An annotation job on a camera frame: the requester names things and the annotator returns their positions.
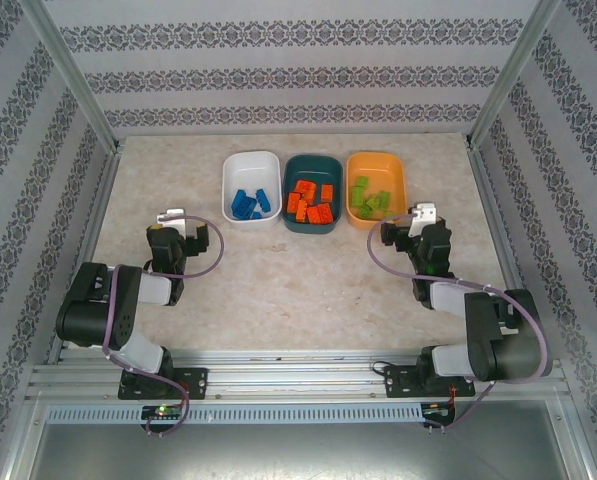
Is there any white plastic container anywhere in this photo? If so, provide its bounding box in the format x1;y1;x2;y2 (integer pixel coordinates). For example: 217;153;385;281
221;150;283;231

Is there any yellow-orange plastic container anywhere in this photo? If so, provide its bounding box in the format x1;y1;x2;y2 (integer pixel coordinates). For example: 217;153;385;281
345;151;409;232

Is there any teal plastic container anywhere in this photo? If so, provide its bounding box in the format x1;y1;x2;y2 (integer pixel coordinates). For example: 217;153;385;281
281;154;345;235

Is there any black controller board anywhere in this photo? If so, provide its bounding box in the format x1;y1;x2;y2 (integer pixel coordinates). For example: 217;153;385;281
421;400;458;420
141;404;184;421

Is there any grey metal front panel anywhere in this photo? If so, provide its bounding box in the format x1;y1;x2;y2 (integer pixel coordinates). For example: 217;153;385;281
7;394;592;480

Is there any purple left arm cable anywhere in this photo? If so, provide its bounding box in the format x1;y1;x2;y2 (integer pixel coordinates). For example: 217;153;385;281
102;213;225;441

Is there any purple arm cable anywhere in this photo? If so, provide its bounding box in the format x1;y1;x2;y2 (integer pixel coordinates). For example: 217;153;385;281
102;213;225;441
366;212;553;434

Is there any aluminium side rail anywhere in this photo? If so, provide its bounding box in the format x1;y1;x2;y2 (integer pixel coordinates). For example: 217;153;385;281
45;142;127;366
465;139;549;361

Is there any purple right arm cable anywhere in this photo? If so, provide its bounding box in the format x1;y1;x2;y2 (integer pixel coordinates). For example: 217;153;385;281
366;212;553;434

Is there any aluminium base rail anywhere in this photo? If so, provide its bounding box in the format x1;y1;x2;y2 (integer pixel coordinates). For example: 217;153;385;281
25;348;565;401

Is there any aluminium corner post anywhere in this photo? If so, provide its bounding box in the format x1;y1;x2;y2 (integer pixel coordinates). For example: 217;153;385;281
17;0;124;151
466;0;577;149

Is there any slotted grey cable duct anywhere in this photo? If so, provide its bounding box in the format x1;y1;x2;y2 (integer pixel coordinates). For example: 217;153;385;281
44;402;425;426

